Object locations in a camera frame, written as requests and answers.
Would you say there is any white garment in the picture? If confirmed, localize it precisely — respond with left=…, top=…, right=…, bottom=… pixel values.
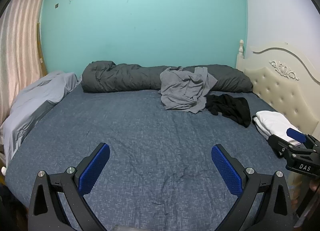
left=255, top=111, right=302, bottom=146

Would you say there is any pink curtain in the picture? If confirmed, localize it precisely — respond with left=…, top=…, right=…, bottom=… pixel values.
left=0, top=0, right=53, bottom=126

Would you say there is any bed with blue sheet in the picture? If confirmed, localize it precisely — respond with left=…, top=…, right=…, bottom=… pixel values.
left=5, top=84, right=290, bottom=231

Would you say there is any grey knit shirt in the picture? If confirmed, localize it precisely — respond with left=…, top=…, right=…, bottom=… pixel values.
left=159, top=66, right=218, bottom=114

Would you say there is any grey ribbed garment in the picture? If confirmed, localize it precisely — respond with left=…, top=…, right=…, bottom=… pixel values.
left=189, top=67, right=217, bottom=101

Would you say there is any cream tufted headboard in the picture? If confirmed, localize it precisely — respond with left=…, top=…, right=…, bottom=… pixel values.
left=236, top=40, right=320, bottom=136

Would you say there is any pale folded garment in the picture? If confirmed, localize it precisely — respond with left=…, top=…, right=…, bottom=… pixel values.
left=254, top=119, right=275, bottom=139

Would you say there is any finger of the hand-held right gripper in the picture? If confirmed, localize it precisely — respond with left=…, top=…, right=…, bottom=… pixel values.
left=286, top=128, right=310, bottom=144
left=268, top=134, right=292, bottom=158

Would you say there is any black crumpled garment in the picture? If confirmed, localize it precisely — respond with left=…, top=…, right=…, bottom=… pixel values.
left=205, top=94, right=252, bottom=128

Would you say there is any wooden window frame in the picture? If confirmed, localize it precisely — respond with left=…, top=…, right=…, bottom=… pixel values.
left=37, top=22, right=48, bottom=76

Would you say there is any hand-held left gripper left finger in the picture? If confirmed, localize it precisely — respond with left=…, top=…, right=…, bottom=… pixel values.
left=27, top=142, right=118, bottom=231

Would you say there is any dark grey rolled duvet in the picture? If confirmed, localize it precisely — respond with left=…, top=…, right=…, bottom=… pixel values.
left=82, top=61, right=254, bottom=94

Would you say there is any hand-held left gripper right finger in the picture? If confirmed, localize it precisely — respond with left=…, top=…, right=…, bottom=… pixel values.
left=211, top=144, right=294, bottom=231

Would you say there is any light grey sheet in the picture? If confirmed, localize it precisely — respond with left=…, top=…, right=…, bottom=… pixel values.
left=0, top=71, right=80, bottom=169

